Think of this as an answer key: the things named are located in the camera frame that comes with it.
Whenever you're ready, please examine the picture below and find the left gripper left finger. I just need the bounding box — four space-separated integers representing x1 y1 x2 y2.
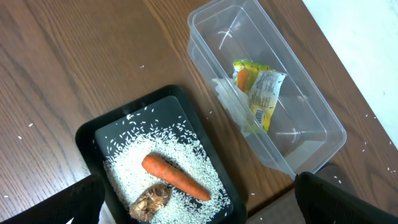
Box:
2 174 105 224

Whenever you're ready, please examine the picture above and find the foil snack wrapper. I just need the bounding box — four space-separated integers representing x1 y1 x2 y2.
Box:
233 59 287 132

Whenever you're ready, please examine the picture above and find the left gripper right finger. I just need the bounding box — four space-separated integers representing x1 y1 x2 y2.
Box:
294 172 397 224

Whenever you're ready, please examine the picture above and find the orange carrot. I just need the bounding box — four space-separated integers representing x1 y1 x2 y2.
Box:
142 154 211 201

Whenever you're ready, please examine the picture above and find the clear plastic bin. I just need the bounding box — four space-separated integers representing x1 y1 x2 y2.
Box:
187 0 346 177

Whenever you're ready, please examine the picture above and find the brown food scrap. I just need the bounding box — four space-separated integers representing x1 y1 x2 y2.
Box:
129 184 171 222

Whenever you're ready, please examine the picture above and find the black waste tray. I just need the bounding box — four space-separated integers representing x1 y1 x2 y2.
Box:
75 85 247 224

